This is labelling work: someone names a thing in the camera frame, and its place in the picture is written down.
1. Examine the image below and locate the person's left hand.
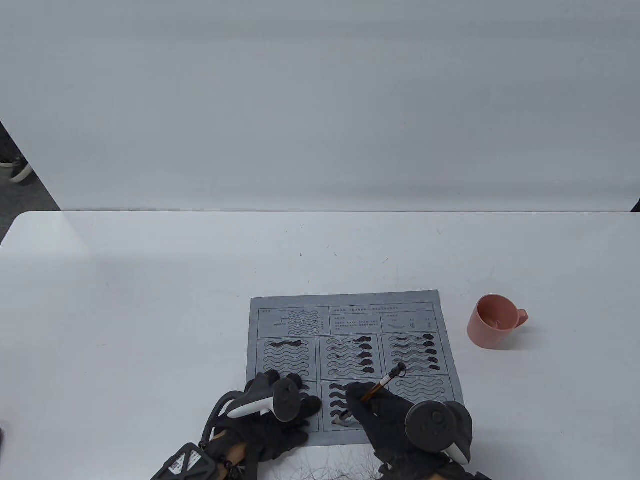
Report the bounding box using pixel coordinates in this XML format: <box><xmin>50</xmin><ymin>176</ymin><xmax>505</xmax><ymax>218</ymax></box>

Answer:
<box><xmin>220</xmin><ymin>370</ymin><xmax>322</xmax><ymax>461</ymax></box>

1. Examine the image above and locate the person's right hand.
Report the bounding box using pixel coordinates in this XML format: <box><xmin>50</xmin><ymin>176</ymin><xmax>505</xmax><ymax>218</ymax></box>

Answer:
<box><xmin>345</xmin><ymin>381</ymin><xmax>448</xmax><ymax>471</ymax></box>

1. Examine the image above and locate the brown Chinese brush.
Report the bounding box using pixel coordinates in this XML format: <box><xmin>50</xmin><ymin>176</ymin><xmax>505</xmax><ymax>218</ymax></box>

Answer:
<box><xmin>334</xmin><ymin>362</ymin><xmax>407</xmax><ymax>427</ymax></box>

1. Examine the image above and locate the grey water writing practice cloth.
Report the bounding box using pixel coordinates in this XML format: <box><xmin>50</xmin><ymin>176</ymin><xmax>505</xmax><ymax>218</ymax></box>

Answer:
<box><xmin>245</xmin><ymin>289</ymin><xmax>467</xmax><ymax>448</ymax></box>

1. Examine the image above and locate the person's left forearm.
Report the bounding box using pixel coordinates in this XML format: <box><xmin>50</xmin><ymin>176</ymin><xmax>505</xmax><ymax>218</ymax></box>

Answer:
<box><xmin>212</xmin><ymin>432</ymin><xmax>247</xmax><ymax>466</ymax></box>

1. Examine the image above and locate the grey and white controller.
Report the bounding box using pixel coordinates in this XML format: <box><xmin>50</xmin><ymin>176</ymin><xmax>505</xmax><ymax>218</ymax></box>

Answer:
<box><xmin>225</xmin><ymin>376</ymin><xmax>302</xmax><ymax>422</ymax></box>
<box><xmin>404</xmin><ymin>400</ymin><xmax>473</xmax><ymax>466</ymax></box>

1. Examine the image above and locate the pink cup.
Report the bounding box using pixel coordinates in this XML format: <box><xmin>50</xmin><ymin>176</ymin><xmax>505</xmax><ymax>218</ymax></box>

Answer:
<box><xmin>467</xmin><ymin>294</ymin><xmax>529</xmax><ymax>350</ymax></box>

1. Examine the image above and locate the white backdrop board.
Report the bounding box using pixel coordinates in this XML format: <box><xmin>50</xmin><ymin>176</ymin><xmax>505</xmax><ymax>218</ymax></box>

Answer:
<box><xmin>0</xmin><ymin>0</ymin><xmax>640</xmax><ymax>213</ymax></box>

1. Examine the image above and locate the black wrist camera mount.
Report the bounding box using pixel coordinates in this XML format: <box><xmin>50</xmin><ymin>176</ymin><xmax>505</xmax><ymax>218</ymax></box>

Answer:
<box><xmin>150</xmin><ymin>442</ymin><xmax>226</xmax><ymax>480</ymax></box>
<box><xmin>375</xmin><ymin>450</ymin><xmax>441</xmax><ymax>480</ymax></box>

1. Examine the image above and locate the dark bead bracelet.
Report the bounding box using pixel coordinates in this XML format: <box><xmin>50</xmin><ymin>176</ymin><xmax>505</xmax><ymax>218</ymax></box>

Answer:
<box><xmin>197</xmin><ymin>440</ymin><xmax>237</xmax><ymax>476</ymax></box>

